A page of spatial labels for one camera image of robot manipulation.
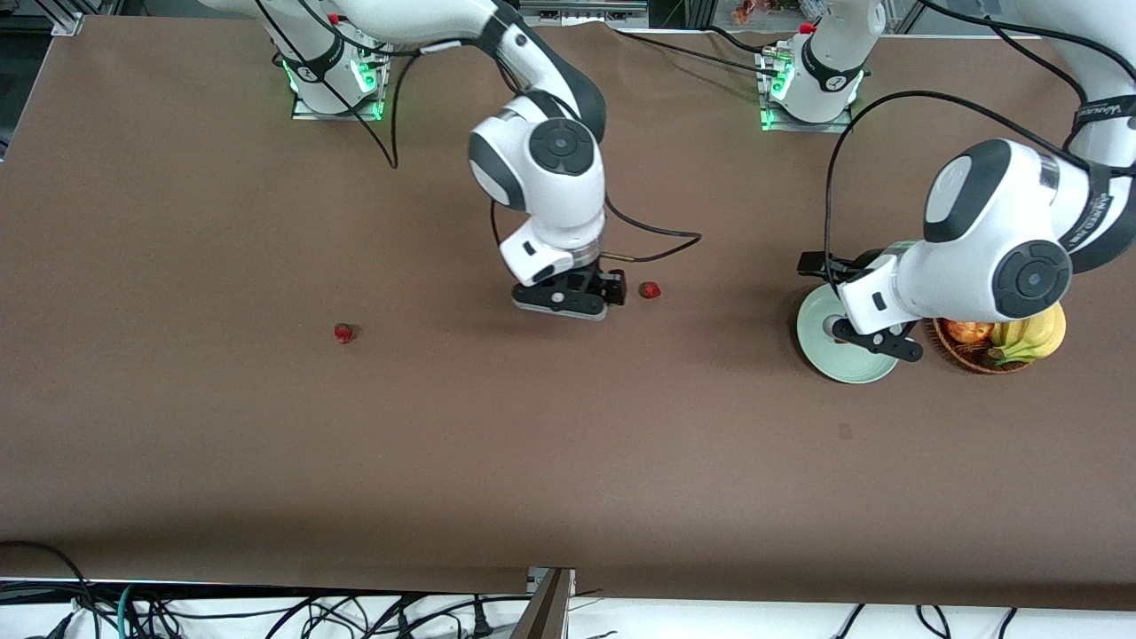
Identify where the black cable on table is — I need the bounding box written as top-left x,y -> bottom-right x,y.
606,25 -> 786,76
706,25 -> 769,54

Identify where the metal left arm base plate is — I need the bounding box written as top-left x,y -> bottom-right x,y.
757,44 -> 856,134

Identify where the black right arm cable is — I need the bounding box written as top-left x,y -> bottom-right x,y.
253,0 -> 704,264

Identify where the silver equipment box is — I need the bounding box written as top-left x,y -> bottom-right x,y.
517,0 -> 650,28

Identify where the orange red object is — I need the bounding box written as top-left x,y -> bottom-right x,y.
732,0 -> 800,24

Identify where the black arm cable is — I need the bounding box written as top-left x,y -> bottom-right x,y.
253,0 -> 704,264
824,0 -> 1136,285

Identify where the teal floor cable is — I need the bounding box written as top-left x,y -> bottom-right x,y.
115,581 -> 141,639

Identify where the brown wicker basket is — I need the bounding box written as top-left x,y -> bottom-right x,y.
923,315 -> 1035,375

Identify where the brown table cover sheet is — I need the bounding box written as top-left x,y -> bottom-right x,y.
0,16 -> 1136,611

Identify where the dark table leg post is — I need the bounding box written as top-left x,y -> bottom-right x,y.
510,568 -> 576,639

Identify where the light green round plate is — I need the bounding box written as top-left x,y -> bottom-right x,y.
796,288 -> 903,384

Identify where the yellow banana bunch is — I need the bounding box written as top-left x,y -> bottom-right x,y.
990,302 -> 1067,366

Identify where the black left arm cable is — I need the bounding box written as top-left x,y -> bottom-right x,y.
824,0 -> 1136,285

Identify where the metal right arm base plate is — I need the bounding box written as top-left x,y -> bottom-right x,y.
291,40 -> 393,122

